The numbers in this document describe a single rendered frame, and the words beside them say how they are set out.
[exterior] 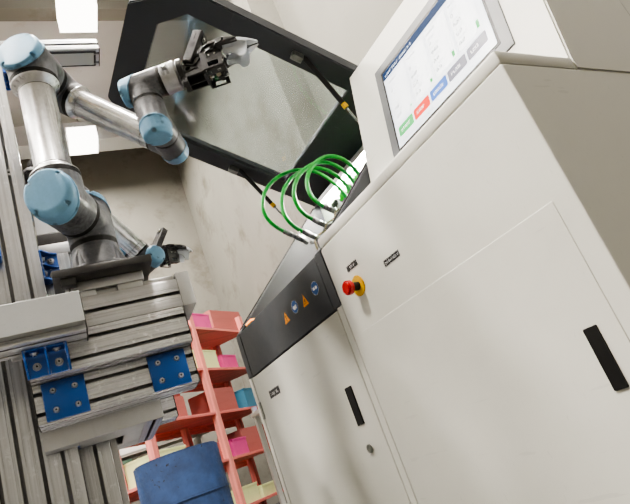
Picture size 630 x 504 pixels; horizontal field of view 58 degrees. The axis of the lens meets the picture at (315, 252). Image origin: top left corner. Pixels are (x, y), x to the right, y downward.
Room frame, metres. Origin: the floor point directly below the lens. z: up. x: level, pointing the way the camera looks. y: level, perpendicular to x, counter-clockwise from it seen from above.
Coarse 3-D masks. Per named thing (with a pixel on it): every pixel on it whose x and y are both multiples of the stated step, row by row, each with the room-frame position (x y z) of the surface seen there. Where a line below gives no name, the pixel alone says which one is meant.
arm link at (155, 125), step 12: (144, 96) 1.14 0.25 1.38; (156, 96) 1.15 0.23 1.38; (144, 108) 1.14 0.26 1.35; (156, 108) 1.14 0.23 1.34; (144, 120) 1.14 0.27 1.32; (156, 120) 1.14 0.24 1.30; (168, 120) 1.16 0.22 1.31; (144, 132) 1.15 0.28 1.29; (156, 132) 1.15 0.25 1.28; (168, 132) 1.17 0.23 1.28; (156, 144) 1.19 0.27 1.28; (168, 144) 1.24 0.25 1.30
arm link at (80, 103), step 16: (64, 96) 1.25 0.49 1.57; (80, 96) 1.26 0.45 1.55; (96, 96) 1.27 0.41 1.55; (64, 112) 1.28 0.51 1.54; (80, 112) 1.27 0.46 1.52; (96, 112) 1.26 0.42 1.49; (112, 112) 1.26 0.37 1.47; (128, 112) 1.27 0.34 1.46; (112, 128) 1.28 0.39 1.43; (128, 128) 1.26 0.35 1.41; (144, 144) 1.28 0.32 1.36; (176, 144) 1.26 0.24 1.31; (176, 160) 1.32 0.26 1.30
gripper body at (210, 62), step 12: (204, 48) 1.15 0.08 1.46; (216, 48) 1.15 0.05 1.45; (180, 60) 1.17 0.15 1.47; (204, 60) 1.14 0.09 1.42; (216, 60) 1.14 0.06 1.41; (180, 72) 1.14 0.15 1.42; (192, 72) 1.15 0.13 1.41; (204, 72) 1.16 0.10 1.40; (216, 72) 1.16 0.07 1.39; (228, 72) 1.19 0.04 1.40; (192, 84) 1.17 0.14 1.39; (204, 84) 1.18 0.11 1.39
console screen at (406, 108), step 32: (448, 0) 1.20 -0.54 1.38; (480, 0) 1.12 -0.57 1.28; (416, 32) 1.31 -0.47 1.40; (448, 32) 1.21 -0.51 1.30; (480, 32) 1.13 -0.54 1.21; (384, 64) 1.45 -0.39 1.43; (416, 64) 1.33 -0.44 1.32; (448, 64) 1.23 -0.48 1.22; (480, 64) 1.15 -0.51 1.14; (384, 96) 1.46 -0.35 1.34; (416, 96) 1.34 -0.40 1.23; (448, 96) 1.24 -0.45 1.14; (416, 128) 1.36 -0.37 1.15
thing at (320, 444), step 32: (288, 352) 1.71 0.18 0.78; (320, 352) 1.57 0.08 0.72; (352, 352) 1.45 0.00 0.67; (256, 384) 1.96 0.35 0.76; (288, 384) 1.77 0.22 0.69; (320, 384) 1.62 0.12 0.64; (352, 384) 1.49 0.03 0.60; (288, 416) 1.83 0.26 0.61; (320, 416) 1.67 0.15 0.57; (352, 416) 1.53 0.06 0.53; (288, 448) 1.89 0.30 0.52; (320, 448) 1.72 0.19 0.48; (352, 448) 1.58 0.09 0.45; (384, 448) 1.46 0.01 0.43; (288, 480) 1.95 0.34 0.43; (320, 480) 1.77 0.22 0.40; (352, 480) 1.62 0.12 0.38; (384, 480) 1.50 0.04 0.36
